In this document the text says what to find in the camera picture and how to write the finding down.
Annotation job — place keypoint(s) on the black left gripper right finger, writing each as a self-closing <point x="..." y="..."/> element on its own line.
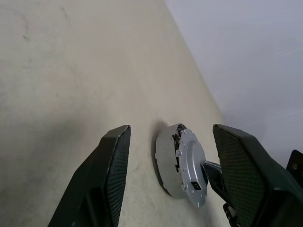
<point x="251" y="179"/>

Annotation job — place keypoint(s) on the silver motor end cover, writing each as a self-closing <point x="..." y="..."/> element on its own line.
<point x="193" y="165"/>

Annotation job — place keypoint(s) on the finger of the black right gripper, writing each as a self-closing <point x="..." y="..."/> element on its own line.
<point x="214" y="176"/>

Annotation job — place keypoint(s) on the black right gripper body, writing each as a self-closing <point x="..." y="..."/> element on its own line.
<point x="297" y="163"/>

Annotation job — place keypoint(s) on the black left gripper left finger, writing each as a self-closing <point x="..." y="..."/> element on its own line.
<point x="99" y="179"/>

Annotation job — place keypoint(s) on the grey motor stator housing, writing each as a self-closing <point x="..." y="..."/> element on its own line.
<point x="165" y="153"/>

